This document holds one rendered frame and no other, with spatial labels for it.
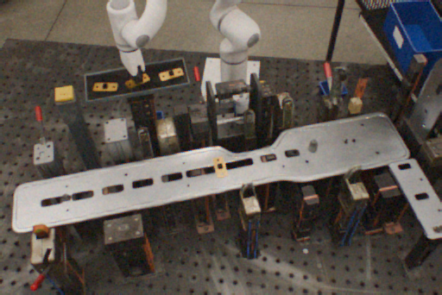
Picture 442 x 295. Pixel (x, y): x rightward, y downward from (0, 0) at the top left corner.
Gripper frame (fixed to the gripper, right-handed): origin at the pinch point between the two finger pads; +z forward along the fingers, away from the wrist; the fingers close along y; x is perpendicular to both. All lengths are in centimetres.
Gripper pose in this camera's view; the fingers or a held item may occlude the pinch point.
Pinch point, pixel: (136, 76)
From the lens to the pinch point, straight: 168.7
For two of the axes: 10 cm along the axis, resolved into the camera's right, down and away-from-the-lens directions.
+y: 5.3, 6.6, -5.4
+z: 0.3, 6.2, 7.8
